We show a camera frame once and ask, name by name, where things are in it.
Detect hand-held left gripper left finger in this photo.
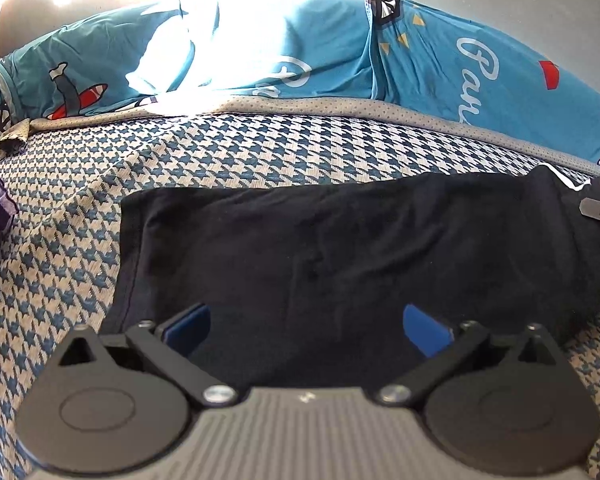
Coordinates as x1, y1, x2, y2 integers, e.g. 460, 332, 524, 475
47, 304, 238, 406

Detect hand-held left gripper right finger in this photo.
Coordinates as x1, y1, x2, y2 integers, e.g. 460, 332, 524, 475
374, 304, 568, 406

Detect black t-shirt with red print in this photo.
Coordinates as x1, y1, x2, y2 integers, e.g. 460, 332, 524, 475
100, 165, 600, 392

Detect blue airplane print bed sheet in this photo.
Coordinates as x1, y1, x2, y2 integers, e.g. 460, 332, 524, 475
0, 0, 600, 177

